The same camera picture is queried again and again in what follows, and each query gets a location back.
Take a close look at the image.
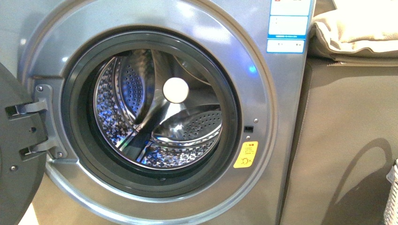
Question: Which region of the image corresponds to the white blue energy label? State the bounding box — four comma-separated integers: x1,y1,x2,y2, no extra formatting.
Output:
266,0,313,53

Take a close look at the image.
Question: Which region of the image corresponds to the white woven laundry basket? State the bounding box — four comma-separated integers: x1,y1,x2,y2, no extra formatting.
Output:
383,159,398,225

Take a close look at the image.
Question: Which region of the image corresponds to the washing machine door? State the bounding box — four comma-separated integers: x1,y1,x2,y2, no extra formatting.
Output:
0,66,47,225

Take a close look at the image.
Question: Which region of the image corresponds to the grey front-load washing machine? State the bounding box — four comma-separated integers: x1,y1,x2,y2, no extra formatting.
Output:
0,0,315,225

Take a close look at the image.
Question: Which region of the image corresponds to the beige folded cloth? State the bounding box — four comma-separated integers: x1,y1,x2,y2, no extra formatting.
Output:
308,0,398,67

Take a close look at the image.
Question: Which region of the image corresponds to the orange warning sticker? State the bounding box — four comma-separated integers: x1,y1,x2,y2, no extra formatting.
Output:
233,141,258,168

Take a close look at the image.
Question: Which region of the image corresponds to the brown cabinet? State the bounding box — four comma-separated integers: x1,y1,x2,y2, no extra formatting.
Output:
280,58,398,225

